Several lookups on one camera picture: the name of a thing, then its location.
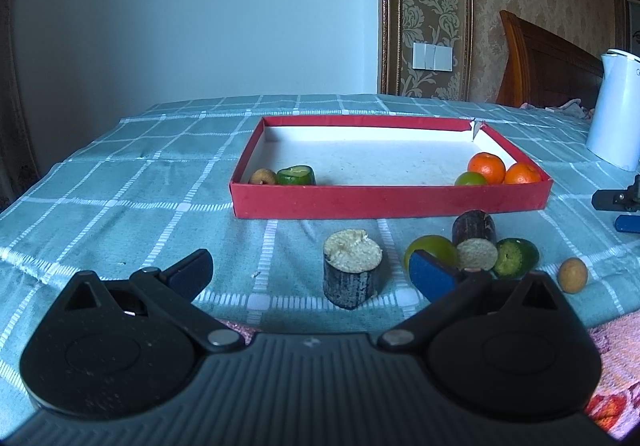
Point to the dark sugarcane piece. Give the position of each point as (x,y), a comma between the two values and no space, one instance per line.
(352,283)
(472,226)

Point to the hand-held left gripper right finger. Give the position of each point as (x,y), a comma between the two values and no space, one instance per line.
(432,278)

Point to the pink crumpled cloth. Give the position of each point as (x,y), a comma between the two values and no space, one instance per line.
(570,106)

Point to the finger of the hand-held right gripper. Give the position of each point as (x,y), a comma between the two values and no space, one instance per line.
(612,200)
(629,224)

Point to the white wall light switch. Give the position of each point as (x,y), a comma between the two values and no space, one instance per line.
(433,56)

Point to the teal checked tablecloth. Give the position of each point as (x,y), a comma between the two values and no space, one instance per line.
(125,186)

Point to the brown wall moulding frame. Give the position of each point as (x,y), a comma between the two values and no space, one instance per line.
(389,25)

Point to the small green tangerine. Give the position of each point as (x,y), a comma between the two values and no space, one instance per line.
(470,179)

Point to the red shallow cardboard box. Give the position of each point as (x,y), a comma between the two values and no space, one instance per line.
(375,201)

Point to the white electric kettle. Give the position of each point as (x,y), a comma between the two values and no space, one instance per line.
(615,115)

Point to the wooden headboard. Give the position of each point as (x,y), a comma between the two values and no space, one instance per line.
(545,70)

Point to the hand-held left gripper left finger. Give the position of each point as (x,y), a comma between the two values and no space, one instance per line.
(192,271)

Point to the pink floral towel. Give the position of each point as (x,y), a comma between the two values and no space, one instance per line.
(615,351)

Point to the small yellow round fruit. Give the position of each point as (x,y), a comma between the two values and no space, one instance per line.
(262,176)

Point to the green cut citrus piece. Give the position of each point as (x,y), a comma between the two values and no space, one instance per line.
(516,257)
(296,175)

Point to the small brown longan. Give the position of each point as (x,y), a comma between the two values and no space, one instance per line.
(572,276)

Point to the orange tangerine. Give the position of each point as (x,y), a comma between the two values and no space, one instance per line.
(522,173)
(487,165)

